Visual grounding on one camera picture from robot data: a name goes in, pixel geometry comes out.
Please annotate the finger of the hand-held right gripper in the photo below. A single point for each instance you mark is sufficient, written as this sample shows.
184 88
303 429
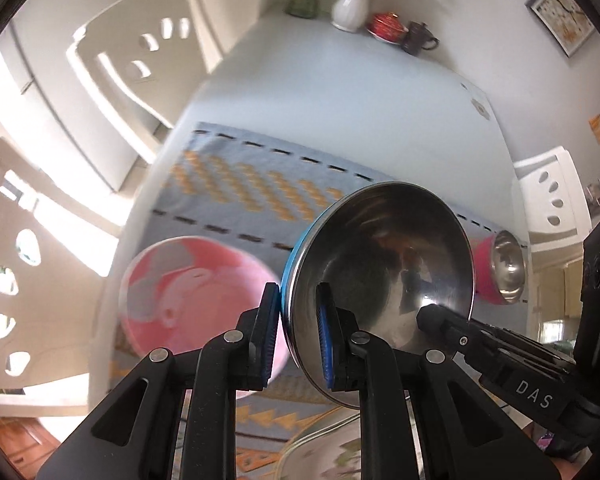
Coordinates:
445 327

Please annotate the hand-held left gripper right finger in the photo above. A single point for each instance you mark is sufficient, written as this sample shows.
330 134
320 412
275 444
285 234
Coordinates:
325 342

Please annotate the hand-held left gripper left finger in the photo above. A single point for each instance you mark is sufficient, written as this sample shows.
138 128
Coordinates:
267 332

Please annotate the pink patterned bowl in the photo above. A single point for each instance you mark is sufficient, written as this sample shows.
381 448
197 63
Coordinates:
180 285

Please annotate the blue steel bowl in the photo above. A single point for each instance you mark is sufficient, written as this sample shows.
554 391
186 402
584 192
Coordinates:
380 240

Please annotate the magenta steel bowl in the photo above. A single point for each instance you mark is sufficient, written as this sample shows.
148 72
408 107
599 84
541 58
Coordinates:
485 270

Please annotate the hexagonal tree print plate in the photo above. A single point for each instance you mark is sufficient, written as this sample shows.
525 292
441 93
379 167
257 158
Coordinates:
325 455

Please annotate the white chair with oval holes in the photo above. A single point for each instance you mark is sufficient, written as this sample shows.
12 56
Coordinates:
570 180

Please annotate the white chair with round holes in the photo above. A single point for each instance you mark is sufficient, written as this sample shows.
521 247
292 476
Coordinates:
60 310

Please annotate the dark brown mug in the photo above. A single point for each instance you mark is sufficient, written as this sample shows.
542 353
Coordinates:
417 37

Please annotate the white cabinet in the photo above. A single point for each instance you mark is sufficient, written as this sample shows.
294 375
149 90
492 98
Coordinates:
55 110

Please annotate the red lidded pot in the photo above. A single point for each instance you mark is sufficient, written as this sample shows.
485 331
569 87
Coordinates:
386 25

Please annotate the large framed picture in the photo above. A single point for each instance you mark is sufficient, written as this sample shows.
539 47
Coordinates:
560 10

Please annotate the white ceramic vase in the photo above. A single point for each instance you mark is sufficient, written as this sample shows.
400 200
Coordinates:
351 10

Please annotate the white chair with slotted back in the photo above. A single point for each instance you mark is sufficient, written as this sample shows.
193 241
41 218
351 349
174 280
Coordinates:
105 40

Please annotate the orange wall sticker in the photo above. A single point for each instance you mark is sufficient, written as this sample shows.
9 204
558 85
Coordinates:
597 127

